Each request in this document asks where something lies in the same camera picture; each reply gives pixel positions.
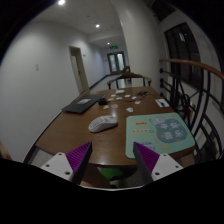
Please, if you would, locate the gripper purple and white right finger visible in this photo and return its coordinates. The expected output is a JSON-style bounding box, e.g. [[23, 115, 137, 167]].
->
[[133, 142, 182, 185]]

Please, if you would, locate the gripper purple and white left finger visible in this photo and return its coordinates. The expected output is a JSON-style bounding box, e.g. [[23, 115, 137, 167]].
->
[[41, 142, 92, 185]]

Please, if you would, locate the green cartoon mouse pad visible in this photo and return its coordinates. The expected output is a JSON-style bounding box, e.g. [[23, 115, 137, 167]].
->
[[126, 113, 195, 159]]

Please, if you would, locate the white computer mouse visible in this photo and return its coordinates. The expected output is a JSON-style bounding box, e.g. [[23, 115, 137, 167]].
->
[[88, 115, 118, 133]]

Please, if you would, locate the black laptop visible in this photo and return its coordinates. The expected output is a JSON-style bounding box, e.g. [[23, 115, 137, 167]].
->
[[63, 94, 104, 114]]

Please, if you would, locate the small white card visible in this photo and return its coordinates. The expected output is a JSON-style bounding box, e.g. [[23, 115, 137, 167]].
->
[[126, 107, 134, 113]]

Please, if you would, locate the white notebook with pen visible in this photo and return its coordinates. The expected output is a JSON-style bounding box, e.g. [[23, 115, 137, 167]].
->
[[155, 99, 169, 107]]

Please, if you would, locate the black charger block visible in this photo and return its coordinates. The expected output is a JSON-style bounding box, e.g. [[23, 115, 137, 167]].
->
[[98, 98, 108, 106]]

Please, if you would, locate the white paper sheet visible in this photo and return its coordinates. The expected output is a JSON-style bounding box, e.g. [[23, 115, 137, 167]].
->
[[115, 90, 125, 95]]

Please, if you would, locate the black metal stair railing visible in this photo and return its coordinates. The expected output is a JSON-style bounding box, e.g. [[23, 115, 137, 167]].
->
[[159, 59, 224, 163]]

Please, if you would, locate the wooden armchair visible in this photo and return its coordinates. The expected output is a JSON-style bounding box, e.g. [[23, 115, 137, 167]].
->
[[107, 72, 152, 90]]

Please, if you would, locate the beige side door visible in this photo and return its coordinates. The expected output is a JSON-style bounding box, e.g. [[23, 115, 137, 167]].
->
[[69, 46, 89, 93]]

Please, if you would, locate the glass double door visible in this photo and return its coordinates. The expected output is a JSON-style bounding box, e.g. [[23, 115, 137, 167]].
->
[[107, 52, 126, 74]]

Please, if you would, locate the dark window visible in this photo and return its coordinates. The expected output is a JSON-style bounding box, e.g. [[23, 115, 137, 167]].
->
[[165, 23, 202, 88]]

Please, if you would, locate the black tangled cable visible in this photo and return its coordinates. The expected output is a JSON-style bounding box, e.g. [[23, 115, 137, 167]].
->
[[136, 90, 150, 98]]

